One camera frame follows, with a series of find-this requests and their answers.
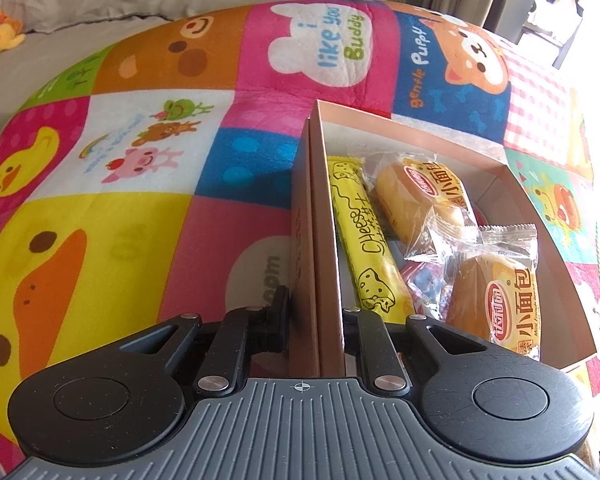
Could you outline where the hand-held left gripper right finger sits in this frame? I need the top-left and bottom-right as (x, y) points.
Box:
(342, 305), (486, 397)

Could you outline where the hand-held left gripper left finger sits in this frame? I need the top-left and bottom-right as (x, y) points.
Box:
(114, 284), (293, 401)

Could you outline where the pink snack packet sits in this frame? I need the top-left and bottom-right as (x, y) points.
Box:
(399, 255), (451, 321)

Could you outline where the yellow cheese stick packet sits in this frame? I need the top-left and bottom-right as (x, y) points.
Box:
(327, 155), (415, 328)

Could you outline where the small bread packet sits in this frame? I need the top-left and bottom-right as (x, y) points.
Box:
(442, 222), (540, 362)
(362, 152), (478, 261)
(430, 204), (481, 261)

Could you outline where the pink cardboard box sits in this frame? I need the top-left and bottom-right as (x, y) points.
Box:
(288, 99), (597, 378)

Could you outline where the colourful cartoon printed blanket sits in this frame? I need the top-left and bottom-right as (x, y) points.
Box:
(0, 1), (600, 480)

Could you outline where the orange plush toy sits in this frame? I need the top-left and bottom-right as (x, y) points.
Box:
(0, 7), (26, 51)

